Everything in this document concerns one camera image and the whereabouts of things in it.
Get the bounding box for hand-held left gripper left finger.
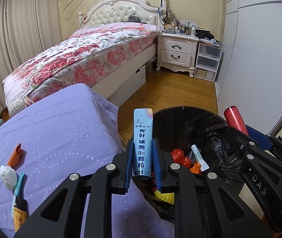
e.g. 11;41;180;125
13;141;134;238

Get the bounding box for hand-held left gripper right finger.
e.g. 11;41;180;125
151;137;274;238

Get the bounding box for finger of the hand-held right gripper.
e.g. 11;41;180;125
245;126;282;164
228;126;282;179

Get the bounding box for red shiny tube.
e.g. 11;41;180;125
224;106;250;137

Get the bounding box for red plastic bag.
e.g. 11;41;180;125
171;149;192;169

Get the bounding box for light blue sachet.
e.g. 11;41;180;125
132;108;154;179

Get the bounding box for orange plastic bag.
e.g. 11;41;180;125
190;162;202;175

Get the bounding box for white tube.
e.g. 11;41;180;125
191;144;209;172

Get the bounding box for black trash bin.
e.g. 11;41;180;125
131;106;244;222

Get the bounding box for black bin liner bag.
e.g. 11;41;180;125
152;106;244;189

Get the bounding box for purple quilted cloth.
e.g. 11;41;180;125
0;83;176;238

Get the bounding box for grey wardrobe sliding door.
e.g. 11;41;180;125
216;0;282;134

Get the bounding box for clear plastic drawer unit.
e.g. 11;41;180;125
193;41;223;82

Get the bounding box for white nightstand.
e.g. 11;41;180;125
155;31;199;78

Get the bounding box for pile of dark items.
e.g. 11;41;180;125
196;28;222;46

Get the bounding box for teal sachet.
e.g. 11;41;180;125
13;173;26;201

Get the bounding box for orange torn wrapper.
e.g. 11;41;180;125
7;143;24;167

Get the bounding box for small brown bottle yellow label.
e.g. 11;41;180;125
11;196;28;232

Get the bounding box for white crumpled tissue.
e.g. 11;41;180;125
0;165;16;191

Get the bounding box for white ball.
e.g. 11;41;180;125
9;99;28;116

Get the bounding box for floral bedspread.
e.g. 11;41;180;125
4;22;162;103

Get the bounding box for cluster of cosmetic bottles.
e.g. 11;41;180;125
164;17;197;36

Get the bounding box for white bedside lamp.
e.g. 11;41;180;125
159;0;169;18

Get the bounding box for white tufted bed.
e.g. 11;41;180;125
4;0;165;112

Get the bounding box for beige curtains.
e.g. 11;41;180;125
0;0;58;105

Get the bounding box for wall socket strip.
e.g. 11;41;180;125
181;20;198;28

